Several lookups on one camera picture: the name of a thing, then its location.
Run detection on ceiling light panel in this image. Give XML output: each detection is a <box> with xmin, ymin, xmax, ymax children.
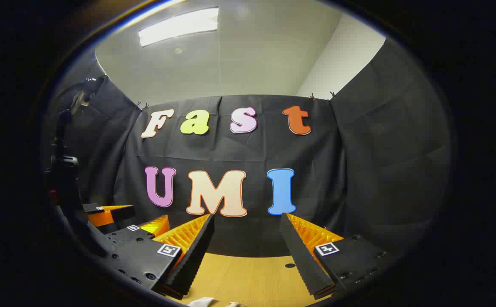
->
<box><xmin>138</xmin><ymin>7</ymin><xmax>219</xmax><ymax>47</ymax></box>

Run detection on black backdrop cloth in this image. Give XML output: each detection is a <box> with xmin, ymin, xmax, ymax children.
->
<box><xmin>46</xmin><ymin>38</ymin><xmax>451</xmax><ymax>258</ymax></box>

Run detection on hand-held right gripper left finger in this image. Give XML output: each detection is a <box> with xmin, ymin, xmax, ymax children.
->
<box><xmin>105</xmin><ymin>213</ymin><xmax>215</xmax><ymax>300</ymax></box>

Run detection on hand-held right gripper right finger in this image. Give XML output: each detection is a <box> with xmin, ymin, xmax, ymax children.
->
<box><xmin>280</xmin><ymin>212</ymin><xmax>398</xmax><ymax>300</ymax></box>

